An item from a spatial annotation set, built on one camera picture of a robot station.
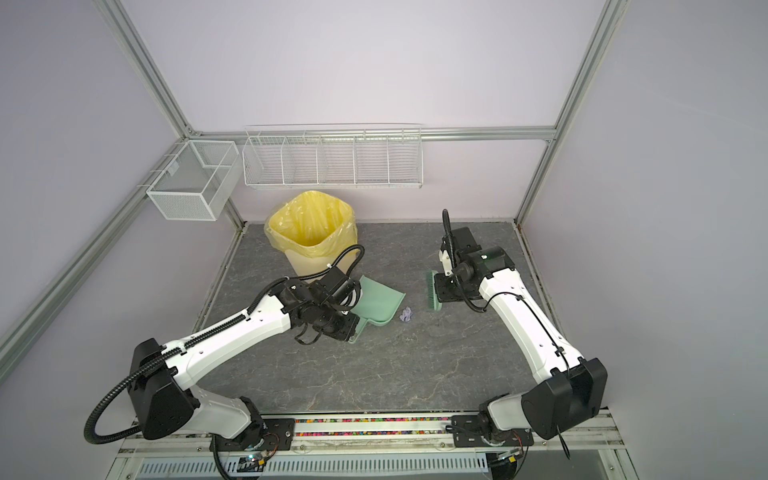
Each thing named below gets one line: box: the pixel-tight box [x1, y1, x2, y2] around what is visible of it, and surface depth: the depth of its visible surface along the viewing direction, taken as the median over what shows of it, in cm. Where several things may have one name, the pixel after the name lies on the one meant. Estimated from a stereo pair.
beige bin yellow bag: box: [264, 191, 359, 277], surface depth 93 cm
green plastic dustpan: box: [348, 275, 406, 344], surface depth 85 cm
